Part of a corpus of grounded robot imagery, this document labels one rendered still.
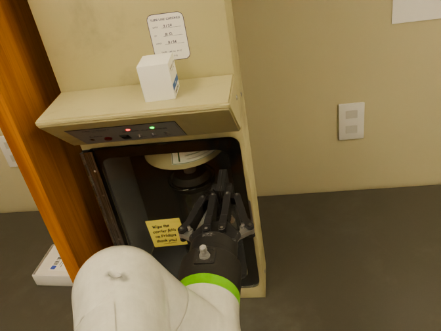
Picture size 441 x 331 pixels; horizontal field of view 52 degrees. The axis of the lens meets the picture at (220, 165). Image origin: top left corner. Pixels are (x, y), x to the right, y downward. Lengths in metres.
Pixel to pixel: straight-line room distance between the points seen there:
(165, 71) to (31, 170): 0.32
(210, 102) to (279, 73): 0.58
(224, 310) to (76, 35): 0.51
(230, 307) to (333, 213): 0.79
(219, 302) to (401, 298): 0.62
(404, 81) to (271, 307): 0.68
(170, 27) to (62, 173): 0.38
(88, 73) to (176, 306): 0.47
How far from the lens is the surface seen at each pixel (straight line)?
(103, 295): 0.47
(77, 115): 0.77
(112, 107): 0.76
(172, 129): 0.78
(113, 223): 1.01
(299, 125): 1.33
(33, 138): 0.89
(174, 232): 0.99
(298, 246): 1.25
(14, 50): 0.88
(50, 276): 1.32
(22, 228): 1.61
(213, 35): 0.78
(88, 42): 0.83
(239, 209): 0.77
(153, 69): 0.72
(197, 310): 0.55
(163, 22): 0.78
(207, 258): 0.65
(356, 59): 1.27
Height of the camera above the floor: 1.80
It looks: 33 degrees down
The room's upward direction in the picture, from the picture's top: 10 degrees counter-clockwise
